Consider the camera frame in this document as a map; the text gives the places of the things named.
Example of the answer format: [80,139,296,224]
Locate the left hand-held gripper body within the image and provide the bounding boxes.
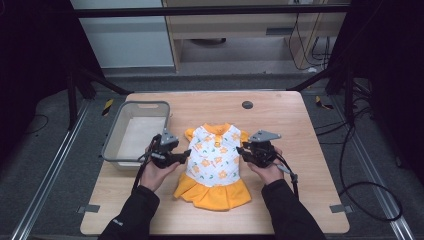
[147,127,181,170]

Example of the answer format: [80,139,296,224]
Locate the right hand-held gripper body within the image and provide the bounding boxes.
[242,129,283,169]

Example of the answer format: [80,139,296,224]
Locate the orange white floral doll dress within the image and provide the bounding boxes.
[172,122,253,212]

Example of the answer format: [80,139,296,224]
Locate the person's right hand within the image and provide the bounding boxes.
[246,147,285,186]

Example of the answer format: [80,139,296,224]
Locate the person's left hand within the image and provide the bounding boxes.
[138,159,181,193]

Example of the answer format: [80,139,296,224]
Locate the grey plastic basket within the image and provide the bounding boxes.
[100,100,172,172]

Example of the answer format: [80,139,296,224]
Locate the yellow black floor tape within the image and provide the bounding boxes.
[101,98,115,117]
[314,95,335,111]

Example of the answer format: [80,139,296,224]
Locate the grey tape strip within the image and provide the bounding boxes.
[76,204,101,215]
[329,203,354,215]

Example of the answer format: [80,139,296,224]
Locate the black metal stand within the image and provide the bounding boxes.
[287,59,357,127]
[65,63,135,132]

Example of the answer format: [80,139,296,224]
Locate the white cabinet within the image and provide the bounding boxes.
[69,0,175,70]

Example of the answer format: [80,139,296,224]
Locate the light wooden desk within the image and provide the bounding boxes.
[161,0,348,73]

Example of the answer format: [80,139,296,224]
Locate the black curtain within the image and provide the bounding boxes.
[327,0,424,185]
[0,0,103,164]

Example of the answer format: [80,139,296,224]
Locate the right hand-held gripper cable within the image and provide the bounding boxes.
[274,155,300,202]

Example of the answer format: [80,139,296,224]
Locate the black cables under desk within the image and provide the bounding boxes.
[287,12,332,72]

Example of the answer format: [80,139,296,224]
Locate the metal floor rail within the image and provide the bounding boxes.
[332,95,416,240]
[10,99,92,240]

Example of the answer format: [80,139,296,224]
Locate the thin black floor cable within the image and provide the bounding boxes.
[19,113,50,138]

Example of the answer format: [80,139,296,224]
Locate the black looped floor cable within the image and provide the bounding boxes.
[314,122,404,223]

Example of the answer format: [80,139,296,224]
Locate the black horizontal frame bar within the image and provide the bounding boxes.
[71,4,350,18]

